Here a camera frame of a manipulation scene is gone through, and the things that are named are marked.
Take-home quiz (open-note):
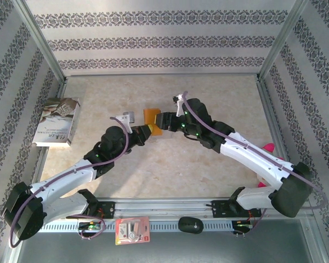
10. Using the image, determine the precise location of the white paperback book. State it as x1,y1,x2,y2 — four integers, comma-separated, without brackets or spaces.
32,97,81,148

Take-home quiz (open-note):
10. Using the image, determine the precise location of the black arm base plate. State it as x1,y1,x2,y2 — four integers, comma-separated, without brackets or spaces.
211,199,262,219
65,201,116,220

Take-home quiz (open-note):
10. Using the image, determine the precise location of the white slotted cable duct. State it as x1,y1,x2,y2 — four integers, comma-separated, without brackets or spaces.
39,220,234,234

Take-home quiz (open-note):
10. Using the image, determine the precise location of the aluminium rear frame rail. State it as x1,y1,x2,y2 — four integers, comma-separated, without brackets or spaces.
64,72,260,79

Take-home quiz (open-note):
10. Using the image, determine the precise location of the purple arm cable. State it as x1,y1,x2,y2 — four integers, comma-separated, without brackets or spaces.
176,91,328,238
8,116,132,249

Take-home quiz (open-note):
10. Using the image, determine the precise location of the black computer mouse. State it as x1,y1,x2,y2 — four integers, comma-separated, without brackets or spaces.
178,216,205,235

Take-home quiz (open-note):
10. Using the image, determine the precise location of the aluminium frame post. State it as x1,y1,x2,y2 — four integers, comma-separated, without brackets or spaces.
256,0,310,83
12,0,69,83

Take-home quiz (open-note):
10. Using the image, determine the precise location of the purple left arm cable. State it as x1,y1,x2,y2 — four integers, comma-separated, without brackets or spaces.
8,116,132,249

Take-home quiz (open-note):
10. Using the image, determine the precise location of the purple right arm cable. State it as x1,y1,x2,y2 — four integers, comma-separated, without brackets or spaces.
176,91,328,238

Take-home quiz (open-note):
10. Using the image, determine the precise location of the orange leather card holder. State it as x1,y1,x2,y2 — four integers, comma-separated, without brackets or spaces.
143,107,163,136

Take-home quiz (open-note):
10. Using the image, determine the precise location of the aluminium side frame rail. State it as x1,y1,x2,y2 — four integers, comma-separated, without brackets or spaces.
256,76,302,198
30,78,69,198

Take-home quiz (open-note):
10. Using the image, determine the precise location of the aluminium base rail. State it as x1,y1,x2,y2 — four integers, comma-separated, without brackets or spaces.
43,197,311,220

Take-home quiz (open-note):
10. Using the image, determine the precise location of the grey metal shelf panel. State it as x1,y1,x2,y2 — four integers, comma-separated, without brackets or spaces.
5,219,327,263

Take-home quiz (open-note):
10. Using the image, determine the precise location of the packaged usb flash drive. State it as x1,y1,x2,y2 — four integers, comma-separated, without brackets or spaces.
115,216,151,246

